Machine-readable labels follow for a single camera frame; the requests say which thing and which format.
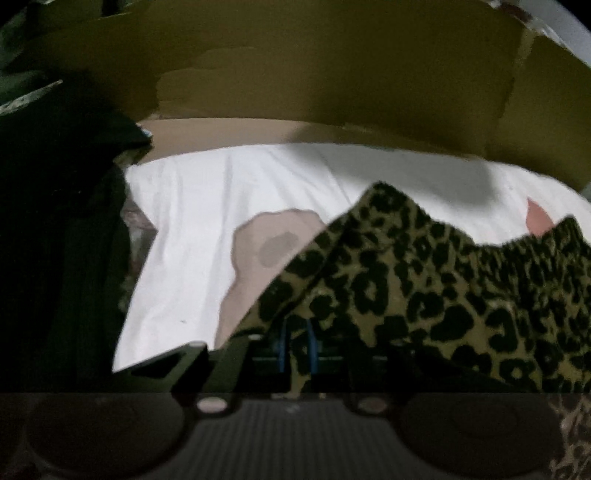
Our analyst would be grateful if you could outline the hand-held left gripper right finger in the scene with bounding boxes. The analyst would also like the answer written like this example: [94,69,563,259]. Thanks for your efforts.
[305,320,393,412]

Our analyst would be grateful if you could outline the leopard print garment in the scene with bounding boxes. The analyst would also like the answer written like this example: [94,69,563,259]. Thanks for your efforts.
[215,181,591,480]

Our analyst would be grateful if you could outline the white bear print bedsheet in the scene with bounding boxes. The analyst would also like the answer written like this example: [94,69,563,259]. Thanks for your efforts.
[113,143,591,372]

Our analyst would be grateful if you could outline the brown cardboard sheet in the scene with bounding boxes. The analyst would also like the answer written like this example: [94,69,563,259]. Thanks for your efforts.
[9,0,591,190]

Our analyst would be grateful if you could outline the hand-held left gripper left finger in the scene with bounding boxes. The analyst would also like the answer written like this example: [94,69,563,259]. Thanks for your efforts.
[113,323,289,411]

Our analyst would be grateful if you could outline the black garment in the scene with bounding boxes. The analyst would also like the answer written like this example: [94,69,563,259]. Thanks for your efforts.
[0,78,153,393]

